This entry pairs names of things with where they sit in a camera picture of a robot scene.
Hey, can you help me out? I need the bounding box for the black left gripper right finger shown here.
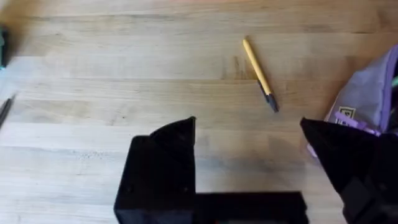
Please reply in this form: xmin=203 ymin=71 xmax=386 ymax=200
xmin=300 ymin=117 xmax=398 ymax=224

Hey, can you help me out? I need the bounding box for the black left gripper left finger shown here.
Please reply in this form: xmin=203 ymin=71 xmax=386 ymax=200
xmin=113 ymin=116 xmax=197 ymax=224

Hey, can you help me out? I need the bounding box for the purple soft zip bag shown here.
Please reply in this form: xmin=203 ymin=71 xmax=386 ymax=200
xmin=306 ymin=43 xmax=398 ymax=158

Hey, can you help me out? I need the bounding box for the yellow pen with black tip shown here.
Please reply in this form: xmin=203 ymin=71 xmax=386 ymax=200
xmin=241 ymin=37 xmax=280 ymax=113

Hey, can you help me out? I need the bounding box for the dark green box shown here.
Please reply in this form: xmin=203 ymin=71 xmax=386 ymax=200
xmin=0 ymin=26 xmax=10 ymax=70

